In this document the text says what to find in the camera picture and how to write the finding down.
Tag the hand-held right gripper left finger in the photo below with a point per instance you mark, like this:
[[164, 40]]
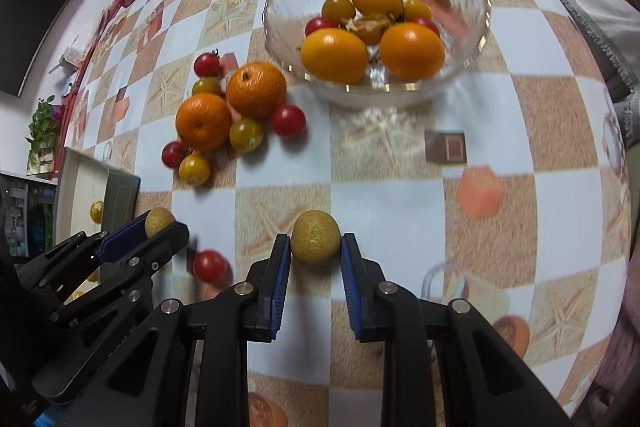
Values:
[[280, 287]]

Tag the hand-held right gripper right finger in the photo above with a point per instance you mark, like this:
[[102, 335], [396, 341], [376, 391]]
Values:
[[350, 292]]

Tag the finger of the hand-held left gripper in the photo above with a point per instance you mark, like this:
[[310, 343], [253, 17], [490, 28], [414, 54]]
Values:
[[122, 239], [165, 239]]

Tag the yellow cherry tomato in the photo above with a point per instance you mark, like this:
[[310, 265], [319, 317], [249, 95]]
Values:
[[246, 134], [338, 8], [206, 86], [416, 9], [96, 212], [194, 169]]

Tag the grey shallow tray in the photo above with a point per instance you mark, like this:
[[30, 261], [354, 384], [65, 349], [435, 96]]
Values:
[[80, 187]]

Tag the clear glass bowl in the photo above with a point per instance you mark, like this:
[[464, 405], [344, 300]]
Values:
[[460, 7]]

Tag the red cherry tomato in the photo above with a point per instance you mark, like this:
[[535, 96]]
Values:
[[210, 266], [288, 120], [173, 154], [320, 26], [426, 25], [206, 64]]

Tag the shelf with boxes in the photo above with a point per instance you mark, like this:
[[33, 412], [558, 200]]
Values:
[[25, 217]]

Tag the orange mandarin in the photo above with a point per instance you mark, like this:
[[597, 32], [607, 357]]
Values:
[[202, 121], [256, 89]]

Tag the green potted plant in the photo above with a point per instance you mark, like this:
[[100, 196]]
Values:
[[45, 127]]

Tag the checkered printed tablecloth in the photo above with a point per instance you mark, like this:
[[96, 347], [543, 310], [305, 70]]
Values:
[[550, 117]]

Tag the brown husked fruit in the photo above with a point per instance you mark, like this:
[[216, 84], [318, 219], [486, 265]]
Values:
[[370, 27]]

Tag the pink fluffy garment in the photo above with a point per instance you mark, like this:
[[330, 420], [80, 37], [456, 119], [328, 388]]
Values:
[[620, 357]]

